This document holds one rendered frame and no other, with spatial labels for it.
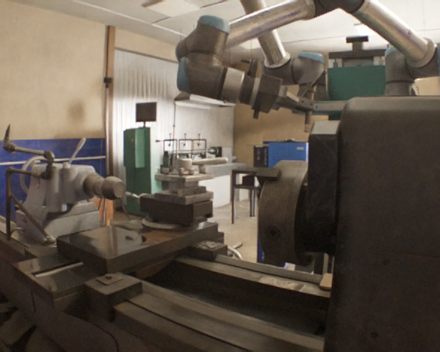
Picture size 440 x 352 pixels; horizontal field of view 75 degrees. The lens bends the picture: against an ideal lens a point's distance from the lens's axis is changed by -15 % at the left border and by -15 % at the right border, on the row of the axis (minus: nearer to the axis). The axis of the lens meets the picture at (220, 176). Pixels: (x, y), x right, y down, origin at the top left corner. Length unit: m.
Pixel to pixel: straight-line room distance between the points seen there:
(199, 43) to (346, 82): 1.16
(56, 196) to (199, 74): 0.83
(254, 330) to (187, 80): 0.62
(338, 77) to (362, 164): 1.41
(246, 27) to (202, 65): 0.30
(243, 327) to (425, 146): 0.55
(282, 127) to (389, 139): 8.09
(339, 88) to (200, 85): 1.17
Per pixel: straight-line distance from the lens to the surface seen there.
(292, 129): 8.45
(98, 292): 0.92
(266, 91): 0.81
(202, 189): 1.26
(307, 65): 1.79
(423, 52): 1.56
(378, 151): 0.51
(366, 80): 1.87
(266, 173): 0.74
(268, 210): 0.71
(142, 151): 5.45
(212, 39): 0.87
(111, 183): 1.23
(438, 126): 0.50
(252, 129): 8.82
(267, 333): 0.78
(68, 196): 1.40
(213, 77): 0.83
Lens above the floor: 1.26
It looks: 6 degrees down
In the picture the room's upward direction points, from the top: straight up
